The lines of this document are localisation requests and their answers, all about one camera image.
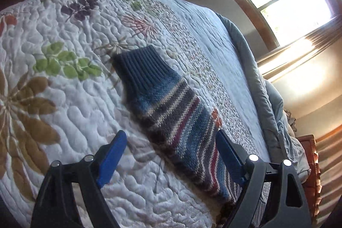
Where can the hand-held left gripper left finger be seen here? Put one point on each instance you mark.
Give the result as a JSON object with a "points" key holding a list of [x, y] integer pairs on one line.
{"points": [[112, 156]]}

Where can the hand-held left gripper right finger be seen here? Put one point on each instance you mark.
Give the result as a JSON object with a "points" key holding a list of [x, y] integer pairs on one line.
{"points": [[229, 158]]}

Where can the striped knitted sweater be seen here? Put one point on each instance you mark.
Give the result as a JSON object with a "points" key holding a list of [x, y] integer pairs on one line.
{"points": [[171, 107]]}

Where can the floral quilted bedspread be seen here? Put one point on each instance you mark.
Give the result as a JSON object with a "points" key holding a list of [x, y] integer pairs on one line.
{"points": [[66, 99]]}

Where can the grey comforter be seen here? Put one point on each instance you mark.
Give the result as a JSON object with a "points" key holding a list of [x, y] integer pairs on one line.
{"points": [[256, 83]]}

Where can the wooden headboard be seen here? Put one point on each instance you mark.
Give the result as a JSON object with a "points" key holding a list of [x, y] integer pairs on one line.
{"points": [[311, 153]]}

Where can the beige curtain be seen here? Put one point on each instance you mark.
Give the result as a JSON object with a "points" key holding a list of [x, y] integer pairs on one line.
{"points": [[328, 153]]}

